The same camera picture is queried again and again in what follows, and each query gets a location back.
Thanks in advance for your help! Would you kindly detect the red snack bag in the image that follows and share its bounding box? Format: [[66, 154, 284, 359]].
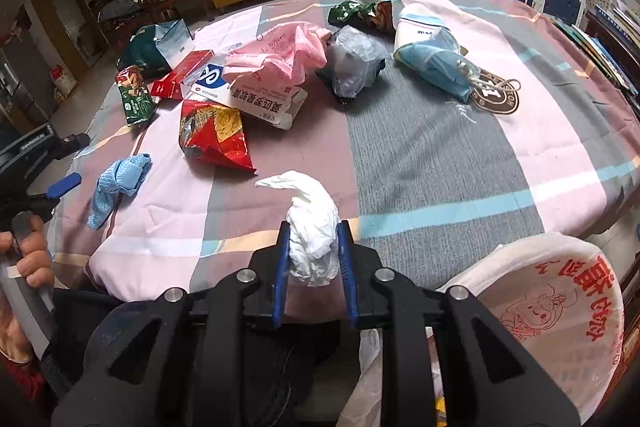
[[178, 100, 255, 173]]

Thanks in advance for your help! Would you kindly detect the clear blue plastic wrapper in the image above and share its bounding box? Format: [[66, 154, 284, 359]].
[[394, 40, 480, 103]]

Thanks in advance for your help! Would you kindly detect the striped pastel tablecloth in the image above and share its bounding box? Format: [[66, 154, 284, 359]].
[[49, 0, 639, 300]]

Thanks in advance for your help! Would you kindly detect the white tissue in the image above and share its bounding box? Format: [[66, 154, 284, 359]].
[[255, 170, 340, 287]]

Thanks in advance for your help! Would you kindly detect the grey plastic bag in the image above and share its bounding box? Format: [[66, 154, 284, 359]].
[[316, 26, 390, 105]]

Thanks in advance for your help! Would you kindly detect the pink plastic bag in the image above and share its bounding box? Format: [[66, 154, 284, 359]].
[[222, 22, 332, 89]]

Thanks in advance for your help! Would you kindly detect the dark green gift bag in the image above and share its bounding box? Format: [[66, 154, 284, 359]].
[[116, 20, 195, 80]]

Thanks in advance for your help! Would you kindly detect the person left hand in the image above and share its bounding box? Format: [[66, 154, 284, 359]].
[[0, 213, 56, 365]]

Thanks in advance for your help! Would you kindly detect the green snack bag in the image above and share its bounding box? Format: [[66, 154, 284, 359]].
[[328, 0, 396, 37], [115, 65, 155, 127]]

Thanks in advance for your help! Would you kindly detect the white printed trash bag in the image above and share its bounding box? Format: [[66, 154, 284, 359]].
[[338, 233, 624, 426]]

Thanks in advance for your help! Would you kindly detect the white striped paper cup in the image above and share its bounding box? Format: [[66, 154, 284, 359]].
[[394, 3, 449, 51]]

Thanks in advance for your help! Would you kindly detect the light blue cleaning cloth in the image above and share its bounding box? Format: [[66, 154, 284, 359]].
[[87, 154, 152, 230]]

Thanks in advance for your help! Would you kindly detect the red cigarette box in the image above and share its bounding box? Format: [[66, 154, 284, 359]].
[[151, 50, 215, 101]]

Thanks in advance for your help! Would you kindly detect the white blue medicine box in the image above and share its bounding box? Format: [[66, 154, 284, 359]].
[[186, 63, 308, 130]]

